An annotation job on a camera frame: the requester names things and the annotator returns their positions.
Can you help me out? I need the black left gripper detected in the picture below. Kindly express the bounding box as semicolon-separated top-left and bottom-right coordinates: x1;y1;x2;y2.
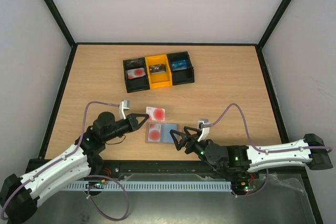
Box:
103;113;149;142

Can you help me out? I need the white red april card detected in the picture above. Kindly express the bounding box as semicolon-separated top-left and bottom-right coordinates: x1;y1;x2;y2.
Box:
127;68;146;80

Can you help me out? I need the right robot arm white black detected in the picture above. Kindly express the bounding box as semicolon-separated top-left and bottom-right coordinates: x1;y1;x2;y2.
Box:
170;126;333;179

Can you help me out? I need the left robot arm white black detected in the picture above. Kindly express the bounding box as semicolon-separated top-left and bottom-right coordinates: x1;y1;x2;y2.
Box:
1;112;149;223

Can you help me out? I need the left black bin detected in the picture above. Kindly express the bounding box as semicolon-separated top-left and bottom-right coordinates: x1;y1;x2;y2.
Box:
123;57;150;93

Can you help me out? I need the black bin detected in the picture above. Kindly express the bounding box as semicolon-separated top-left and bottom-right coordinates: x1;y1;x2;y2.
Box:
123;57;150;93
166;51;195;86

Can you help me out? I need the yellow middle bin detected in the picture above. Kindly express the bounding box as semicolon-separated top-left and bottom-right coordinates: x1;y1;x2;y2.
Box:
145;54;173;89

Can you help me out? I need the right black bin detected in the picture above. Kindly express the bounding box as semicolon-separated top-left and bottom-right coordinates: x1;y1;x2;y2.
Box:
166;51;195;86

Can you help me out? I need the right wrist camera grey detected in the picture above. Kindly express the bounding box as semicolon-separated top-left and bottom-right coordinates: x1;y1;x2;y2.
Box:
197;119;210;142

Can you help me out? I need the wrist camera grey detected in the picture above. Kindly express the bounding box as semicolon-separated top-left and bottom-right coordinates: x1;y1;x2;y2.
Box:
197;119;210;142
118;99;130;120

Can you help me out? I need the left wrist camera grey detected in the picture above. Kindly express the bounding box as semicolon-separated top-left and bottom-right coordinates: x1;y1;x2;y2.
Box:
118;99;130;120

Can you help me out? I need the light blue slotted cable duct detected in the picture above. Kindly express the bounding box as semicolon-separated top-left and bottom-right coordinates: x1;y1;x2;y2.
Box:
63;181;232;192

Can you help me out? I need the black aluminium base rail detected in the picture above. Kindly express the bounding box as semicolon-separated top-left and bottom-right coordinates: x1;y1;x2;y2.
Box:
26;158;305;182

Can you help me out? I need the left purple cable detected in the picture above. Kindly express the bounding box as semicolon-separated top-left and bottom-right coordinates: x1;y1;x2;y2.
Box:
1;101;131;220

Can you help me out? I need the black enclosure frame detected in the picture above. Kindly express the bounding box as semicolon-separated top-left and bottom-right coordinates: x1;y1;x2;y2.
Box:
6;0;324;224

